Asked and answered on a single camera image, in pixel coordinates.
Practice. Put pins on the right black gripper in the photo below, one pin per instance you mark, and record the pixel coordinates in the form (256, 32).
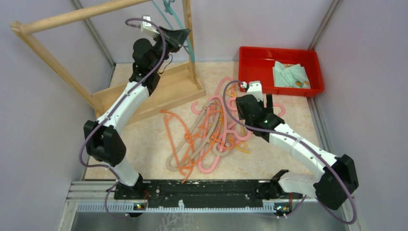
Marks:
(269, 109)

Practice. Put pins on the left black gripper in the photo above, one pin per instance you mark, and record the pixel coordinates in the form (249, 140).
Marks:
(175, 38)

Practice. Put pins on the teal plastic hanger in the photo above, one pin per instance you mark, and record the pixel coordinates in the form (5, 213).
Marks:
(169, 10)

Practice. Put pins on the orange plastic hanger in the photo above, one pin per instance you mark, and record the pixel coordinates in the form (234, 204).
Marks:
(181, 145)
(207, 132)

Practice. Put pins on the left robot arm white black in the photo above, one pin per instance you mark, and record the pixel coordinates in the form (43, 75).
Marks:
(103, 136)

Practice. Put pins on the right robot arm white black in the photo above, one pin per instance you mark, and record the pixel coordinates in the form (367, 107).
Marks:
(332, 178)

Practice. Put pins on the pink plastic hanger back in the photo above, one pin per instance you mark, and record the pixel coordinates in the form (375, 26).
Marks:
(216, 98)

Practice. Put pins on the yellow thin hanger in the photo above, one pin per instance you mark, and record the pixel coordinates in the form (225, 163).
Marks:
(234, 95)

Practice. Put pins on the pink plastic hanger front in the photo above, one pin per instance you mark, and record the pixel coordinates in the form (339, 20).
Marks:
(223, 140)

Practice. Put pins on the red plastic bin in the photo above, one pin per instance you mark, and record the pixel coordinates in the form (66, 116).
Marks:
(256, 63)

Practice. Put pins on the folded mint cloth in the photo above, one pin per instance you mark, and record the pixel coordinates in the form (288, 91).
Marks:
(290, 76)

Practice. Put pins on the beige plastic hanger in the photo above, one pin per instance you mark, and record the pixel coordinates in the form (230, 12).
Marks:
(196, 138)

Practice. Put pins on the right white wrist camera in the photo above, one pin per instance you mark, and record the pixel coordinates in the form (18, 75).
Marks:
(255, 88)

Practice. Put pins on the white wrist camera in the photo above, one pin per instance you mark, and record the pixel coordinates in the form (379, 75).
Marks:
(255, 88)
(147, 28)

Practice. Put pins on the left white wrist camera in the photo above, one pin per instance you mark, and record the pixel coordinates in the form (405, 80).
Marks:
(147, 28)

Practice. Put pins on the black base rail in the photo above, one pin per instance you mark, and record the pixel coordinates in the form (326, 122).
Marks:
(204, 193)

